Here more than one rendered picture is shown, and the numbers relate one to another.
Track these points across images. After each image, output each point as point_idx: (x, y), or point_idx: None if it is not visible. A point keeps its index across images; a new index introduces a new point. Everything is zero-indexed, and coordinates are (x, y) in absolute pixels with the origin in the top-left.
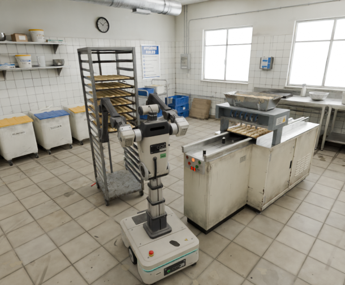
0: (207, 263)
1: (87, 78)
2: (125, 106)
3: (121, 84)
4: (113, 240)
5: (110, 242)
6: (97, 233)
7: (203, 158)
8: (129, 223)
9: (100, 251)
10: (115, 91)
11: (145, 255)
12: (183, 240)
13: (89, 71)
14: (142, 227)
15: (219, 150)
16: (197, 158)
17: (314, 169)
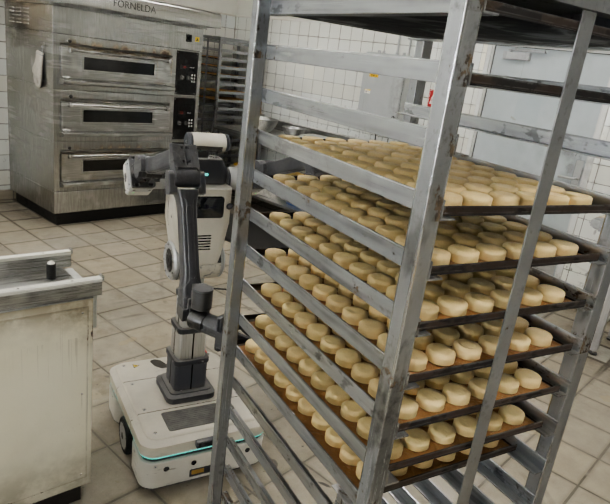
0: (94, 409)
1: (497, 170)
2: (314, 352)
3: (332, 195)
4: (279, 470)
5: (287, 466)
6: (324, 491)
7: (60, 273)
8: (243, 404)
9: (301, 451)
10: (382, 260)
11: (212, 356)
12: (141, 365)
13: (466, 124)
14: (214, 394)
15: (13, 256)
16: (77, 275)
17: None
